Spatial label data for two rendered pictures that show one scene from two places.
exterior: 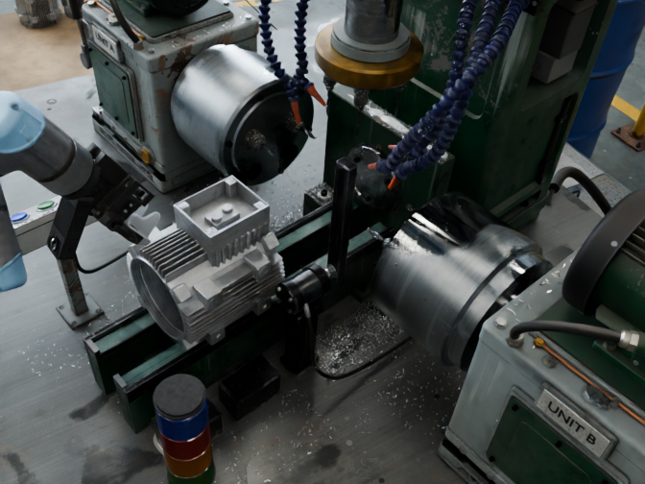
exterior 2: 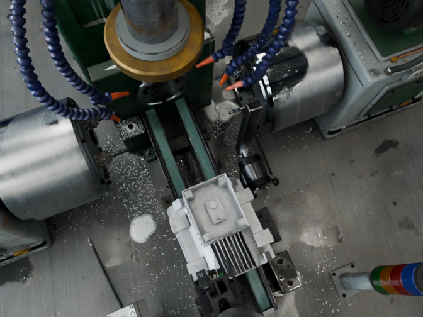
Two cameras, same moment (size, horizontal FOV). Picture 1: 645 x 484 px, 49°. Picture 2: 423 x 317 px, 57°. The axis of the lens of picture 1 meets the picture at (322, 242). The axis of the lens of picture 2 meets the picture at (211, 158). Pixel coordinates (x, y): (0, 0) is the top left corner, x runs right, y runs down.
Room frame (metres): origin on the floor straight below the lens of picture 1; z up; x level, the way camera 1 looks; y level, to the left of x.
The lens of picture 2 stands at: (0.82, 0.31, 1.93)
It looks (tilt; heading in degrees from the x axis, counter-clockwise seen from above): 72 degrees down; 288
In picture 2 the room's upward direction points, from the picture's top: 4 degrees clockwise
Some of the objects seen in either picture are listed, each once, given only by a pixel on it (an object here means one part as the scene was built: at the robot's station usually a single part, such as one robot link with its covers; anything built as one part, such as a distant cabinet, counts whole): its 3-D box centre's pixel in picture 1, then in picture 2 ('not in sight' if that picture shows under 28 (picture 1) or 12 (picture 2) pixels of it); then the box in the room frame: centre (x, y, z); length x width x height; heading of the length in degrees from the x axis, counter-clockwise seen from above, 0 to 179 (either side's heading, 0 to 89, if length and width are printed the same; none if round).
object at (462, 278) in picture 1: (471, 290); (293, 73); (0.80, -0.26, 1.04); 0.41 x 0.25 x 0.25; 45
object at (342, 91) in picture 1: (391, 182); (155, 78); (1.15, -0.13, 0.97); 0.30 x 0.11 x 0.34; 45
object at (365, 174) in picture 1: (371, 180); (161, 90); (1.10, -0.09, 1.02); 0.15 x 0.02 x 0.15; 45
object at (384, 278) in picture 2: (187, 447); (398, 279); (0.44, 0.15, 1.10); 0.06 x 0.06 x 0.04
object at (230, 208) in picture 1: (223, 221); (214, 211); (0.85, 0.17, 1.11); 0.12 x 0.11 x 0.07; 136
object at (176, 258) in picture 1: (206, 271); (219, 233); (0.82, 0.20, 1.01); 0.20 x 0.19 x 0.19; 136
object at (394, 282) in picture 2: (184, 428); (410, 279); (0.44, 0.15, 1.14); 0.06 x 0.06 x 0.04
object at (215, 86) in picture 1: (228, 104); (32, 166); (1.29, 0.23, 1.04); 0.37 x 0.25 x 0.25; 45
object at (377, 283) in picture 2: (190, 465); (388, 279); (0.44, 0.15, 1.05); 0.06 x 0.06 x 0.04
